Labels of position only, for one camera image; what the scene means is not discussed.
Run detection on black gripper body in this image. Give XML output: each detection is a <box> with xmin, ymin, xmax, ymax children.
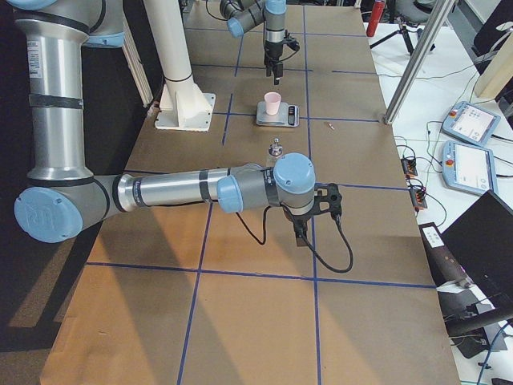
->
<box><xmin>282</xmin><ymin>206</ymin><xmax>317</xmax><ymax>237</ymax></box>
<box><xmin>264</xmin><ymin>39</ymin><xmax>284</xmax><ymax>68</ymax></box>

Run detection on pink plastic cup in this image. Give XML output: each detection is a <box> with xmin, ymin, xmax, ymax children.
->
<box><xmin>264</xmin><ymin>91</ymin><xmax>281</xmax><ymax>116</ymax></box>

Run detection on glass sauce dispenser bottle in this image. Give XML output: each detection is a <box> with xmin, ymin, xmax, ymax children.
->
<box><xmin>265</xmin><ymin>138</ymin><xmax>284</xmax><ymax>167</ymax></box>

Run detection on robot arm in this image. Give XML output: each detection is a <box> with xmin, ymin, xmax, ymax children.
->
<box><xmin>220</xmin><ymin>0</ymin><xmax>287</xmax><ymax>85</ymax></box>
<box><xmin>6</xmin><ymin>1</ymin><xmax>320</xmax><ymax>243</ymax></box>

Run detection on digital kitchen scale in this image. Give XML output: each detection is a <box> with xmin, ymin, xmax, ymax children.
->
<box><xmin>256</xmin><ymin>101</ymin><xmax>300</xmax><ymax>128</ymax></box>

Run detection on orange connector box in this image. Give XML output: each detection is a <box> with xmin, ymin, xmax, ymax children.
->
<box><xmin>409</xmin><ymin>188</ymin><xmax>427</xmax><ymax>212</ymax></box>
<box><xmin>401</xmin><ymin>157</ymin><xmax>418</xmax><ymax>178</ymax></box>

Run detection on black tripod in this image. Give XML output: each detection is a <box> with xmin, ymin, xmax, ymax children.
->
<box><xmin>370</xmin><ymin>14</ymin><xmax>430</xmax><ymax>55</ymax></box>

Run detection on near blue teach pendant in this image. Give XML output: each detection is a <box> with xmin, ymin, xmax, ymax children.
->
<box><xmin>441</xmin><ymin>140</ymin><xmax>499</xmax><ymax>196</ymax></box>

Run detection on blue teach pendant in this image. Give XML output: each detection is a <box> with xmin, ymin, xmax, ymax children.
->
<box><xmin>441</xmin><ymin>140</ymin><xmax>499</xmax><ymax>196</ymax></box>
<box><xmin>441</xmin><ymin>101</ymin><xmax>500</xmax><ymax>147</ymax></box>

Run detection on black laptop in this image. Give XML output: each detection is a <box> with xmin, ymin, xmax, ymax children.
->
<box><xmin>442</xmin><ymin>190</ymin><xmax>512</xmax><ymax>298</ymax></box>

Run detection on far blue teach pendant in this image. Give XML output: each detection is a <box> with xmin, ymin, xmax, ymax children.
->
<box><xmin>441</xmin><ymin>101</ymin><xmax>500</xmax><ymax>147</ymax></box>

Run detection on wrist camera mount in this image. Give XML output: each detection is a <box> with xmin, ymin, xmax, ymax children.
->
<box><xmin>312</xmin><ymin>183</ymin><xmax>342</xmax><ymax>219</ymax></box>
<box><xmin>283</xmin><ymin>30</ymin><xmax>301</xmax><ymax>53</ymax></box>

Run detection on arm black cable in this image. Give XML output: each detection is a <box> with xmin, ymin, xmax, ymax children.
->
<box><xmin>234</xmin><ymin>208</ymin><xmax>354</xmax><ymax>274</ymax></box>

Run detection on white pedestal column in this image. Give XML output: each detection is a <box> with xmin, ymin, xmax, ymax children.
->
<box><xmin>143</xmin><ymin>0</ymin><xmax>216</xmax><ymax>132</ymax></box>

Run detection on aluminium frame post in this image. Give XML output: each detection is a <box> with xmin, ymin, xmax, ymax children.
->
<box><xmin>383</xmin><ymin>0</ymin><xmax>455</xmax><ymax>125</ymax></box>

